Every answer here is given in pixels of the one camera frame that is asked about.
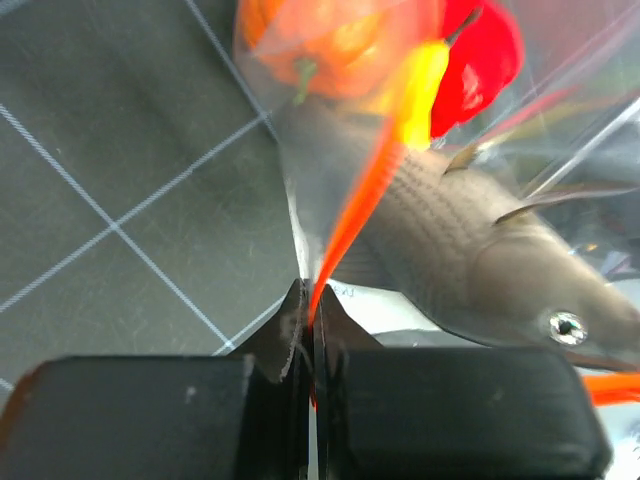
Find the orange yellow mango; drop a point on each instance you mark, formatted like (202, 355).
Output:
(409, 95)

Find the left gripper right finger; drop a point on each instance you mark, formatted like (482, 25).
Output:
(446, 412)

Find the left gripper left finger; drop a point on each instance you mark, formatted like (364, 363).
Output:
(243, 415)

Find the clear zip bag red zipper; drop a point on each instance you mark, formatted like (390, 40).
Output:
(338, 157)

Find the small orange pumpkin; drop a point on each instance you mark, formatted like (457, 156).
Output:
(339, 49)

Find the red bell pepper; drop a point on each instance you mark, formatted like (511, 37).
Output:
(485, 59)

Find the black grid mat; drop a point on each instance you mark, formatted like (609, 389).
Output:
(142, 205)

